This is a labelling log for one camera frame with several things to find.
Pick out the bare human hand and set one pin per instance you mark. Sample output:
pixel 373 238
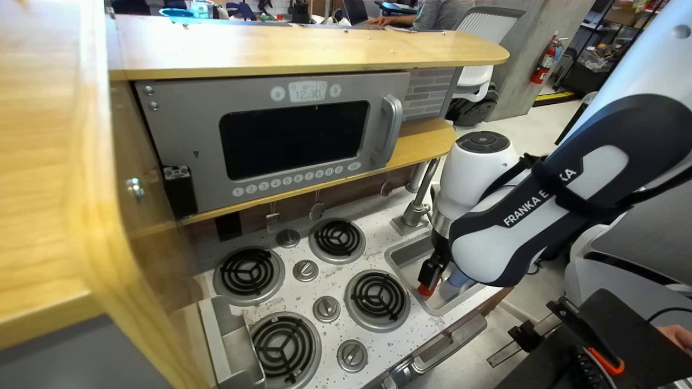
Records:
pixel 680 338

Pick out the white office chair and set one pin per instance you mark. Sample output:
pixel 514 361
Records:
pixel 485 28

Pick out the black stand with orange clip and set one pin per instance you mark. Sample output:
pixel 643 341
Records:
pixel 619 346

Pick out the grey round stove knob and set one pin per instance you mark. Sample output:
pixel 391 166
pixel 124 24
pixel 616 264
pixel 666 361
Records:
pixel 288 236
pixel 305 271
pixel 351 355
pixel 325 307

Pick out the grey toy microwave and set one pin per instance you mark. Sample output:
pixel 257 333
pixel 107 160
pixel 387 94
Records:
pixel 187 131

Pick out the wooden toy kitchen cabinet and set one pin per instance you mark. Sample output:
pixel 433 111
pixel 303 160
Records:
pixel 45 181

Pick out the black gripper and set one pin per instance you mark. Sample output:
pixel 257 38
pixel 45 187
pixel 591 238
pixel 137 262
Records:
pixel 439 246

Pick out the black coil stove burner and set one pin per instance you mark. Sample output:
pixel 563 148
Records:
pixel 377 298
pixel 248 274
pixel 284 349
pixel 336 238

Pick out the grey office chair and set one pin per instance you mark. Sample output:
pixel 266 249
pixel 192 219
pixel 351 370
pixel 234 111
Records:
pixel 635 251

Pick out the red fire extinguisher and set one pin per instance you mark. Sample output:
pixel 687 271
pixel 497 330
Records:
pixel 543 64

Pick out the grey toy sink basin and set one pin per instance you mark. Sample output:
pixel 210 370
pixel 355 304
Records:
pixel 404 256

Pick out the grey toy faucet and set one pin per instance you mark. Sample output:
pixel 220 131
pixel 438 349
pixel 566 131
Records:
pixel 418 206

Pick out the blue plastic cup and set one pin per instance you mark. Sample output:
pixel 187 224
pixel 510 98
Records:
pixel 456 282

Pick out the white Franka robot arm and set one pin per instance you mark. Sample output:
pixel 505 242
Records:
pixel 520 216

